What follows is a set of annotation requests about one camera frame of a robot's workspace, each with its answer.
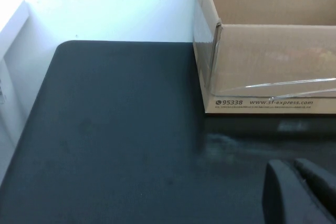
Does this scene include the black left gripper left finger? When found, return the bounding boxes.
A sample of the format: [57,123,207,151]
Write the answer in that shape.
[261,159,336,224]

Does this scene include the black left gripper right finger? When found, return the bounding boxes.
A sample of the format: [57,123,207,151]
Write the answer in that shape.
[293,157,336,208]

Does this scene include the cardboard box printed F2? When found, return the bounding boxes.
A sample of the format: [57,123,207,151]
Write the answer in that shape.
[192,0,336,116]

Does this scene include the white wall panel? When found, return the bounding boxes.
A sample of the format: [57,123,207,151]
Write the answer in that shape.
[0,0,30,162]

